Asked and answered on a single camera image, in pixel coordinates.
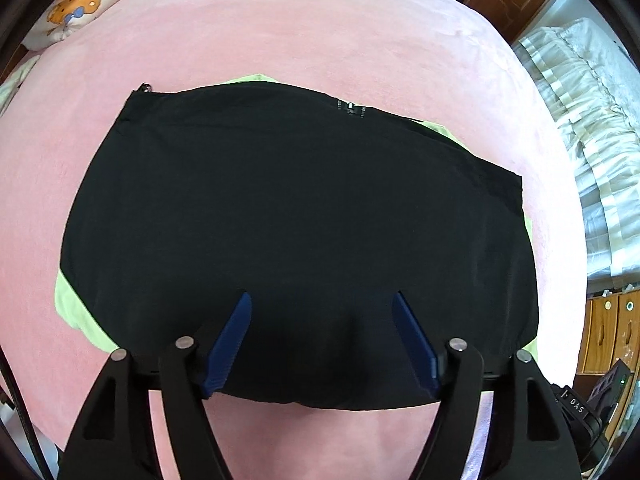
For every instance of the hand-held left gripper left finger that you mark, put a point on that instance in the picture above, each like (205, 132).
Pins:
(230, 345)

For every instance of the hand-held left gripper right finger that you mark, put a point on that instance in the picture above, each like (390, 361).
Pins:
(415, 345)

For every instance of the green and black hooded jacket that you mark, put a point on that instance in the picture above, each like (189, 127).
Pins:
(300, 210)

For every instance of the wooden drawer cabinet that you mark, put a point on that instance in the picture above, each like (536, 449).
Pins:
(600, 330)

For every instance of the pink bed sheet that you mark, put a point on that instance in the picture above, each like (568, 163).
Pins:
(300, 35)

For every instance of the grey crumpled cloth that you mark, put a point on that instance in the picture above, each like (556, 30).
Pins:
(15, 85)

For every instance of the folded pink cartoon quilt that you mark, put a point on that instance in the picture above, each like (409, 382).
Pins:
(75, 5)

